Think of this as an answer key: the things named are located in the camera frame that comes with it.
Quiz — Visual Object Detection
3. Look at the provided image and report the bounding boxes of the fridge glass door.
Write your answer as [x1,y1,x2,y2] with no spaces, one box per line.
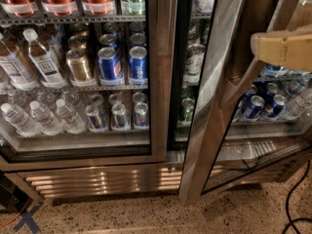
[0,0,177,180]
[179,0,312,205]

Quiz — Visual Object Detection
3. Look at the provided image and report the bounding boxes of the green soda can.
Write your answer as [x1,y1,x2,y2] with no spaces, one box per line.
[179,97,195,125]

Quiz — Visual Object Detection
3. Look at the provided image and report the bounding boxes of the middle water bottle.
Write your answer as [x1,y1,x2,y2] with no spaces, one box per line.
[30,100,63,136]

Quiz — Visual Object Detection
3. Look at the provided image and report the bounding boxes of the left water bottle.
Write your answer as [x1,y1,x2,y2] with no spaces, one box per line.
[1,103,41,137]

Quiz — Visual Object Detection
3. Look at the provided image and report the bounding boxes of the right water bottle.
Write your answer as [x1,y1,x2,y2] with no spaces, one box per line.
[56,98,86,134]

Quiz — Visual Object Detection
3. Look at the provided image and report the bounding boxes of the gold soda can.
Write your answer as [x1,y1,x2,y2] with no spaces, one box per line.
[66,50,97,88]

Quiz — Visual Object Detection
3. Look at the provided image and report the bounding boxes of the blue pepsi can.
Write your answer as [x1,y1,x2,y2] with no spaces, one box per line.
[129,46,148,84]
[241,96,264,122]
[97,47,124,86]

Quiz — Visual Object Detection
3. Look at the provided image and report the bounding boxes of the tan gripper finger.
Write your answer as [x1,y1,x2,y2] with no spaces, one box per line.
[251,24,312,72]

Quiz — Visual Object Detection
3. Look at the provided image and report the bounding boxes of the orange floor cable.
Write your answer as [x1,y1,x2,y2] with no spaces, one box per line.
[0,197,33,229]

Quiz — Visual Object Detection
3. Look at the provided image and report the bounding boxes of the tea bottle white cap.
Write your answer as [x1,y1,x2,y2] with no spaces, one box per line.
[22,28,66,88]

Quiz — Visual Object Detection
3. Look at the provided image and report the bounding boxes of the blue Pepsi can lower middle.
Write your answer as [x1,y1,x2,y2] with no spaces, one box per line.
[241,96,264,122]

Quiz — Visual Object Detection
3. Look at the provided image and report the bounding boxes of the front left blue Pepsi can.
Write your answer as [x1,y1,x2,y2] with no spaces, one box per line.
[97,47,124,86]

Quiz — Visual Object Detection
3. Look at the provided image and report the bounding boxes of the water bottle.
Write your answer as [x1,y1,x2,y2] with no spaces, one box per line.
[1,103,41,137]
[30,100,63,136]
[56,98,86,134]

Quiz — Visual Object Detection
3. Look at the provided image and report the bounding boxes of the front 7up can left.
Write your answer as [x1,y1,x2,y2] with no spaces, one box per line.
[183,44,205,83]

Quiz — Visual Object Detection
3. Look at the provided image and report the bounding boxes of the front right blue Pepsi can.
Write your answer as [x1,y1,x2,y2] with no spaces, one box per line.
[129,46,148,84]

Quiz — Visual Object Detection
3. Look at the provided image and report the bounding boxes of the black floor cable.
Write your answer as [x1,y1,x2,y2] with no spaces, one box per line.
[281,159,312,234]

